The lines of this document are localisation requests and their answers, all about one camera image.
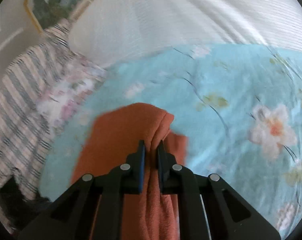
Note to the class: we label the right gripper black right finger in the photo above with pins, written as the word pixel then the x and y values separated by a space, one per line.
pixel 208 207

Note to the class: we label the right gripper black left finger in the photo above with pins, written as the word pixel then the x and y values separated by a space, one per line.
pixel 92 207

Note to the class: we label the rust orange knit garment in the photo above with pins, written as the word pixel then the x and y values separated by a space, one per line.
pixel 116 134

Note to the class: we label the plaid checked blanket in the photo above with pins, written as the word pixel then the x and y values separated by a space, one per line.
pixel 24 133

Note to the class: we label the light blue floral bedsheet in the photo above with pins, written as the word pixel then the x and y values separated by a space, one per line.
pixel 239 105

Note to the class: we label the floral pink white pillow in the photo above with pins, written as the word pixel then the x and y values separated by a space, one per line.
pixel 62 100

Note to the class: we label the white striped pillow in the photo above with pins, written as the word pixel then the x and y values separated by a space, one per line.
pixel 115 30

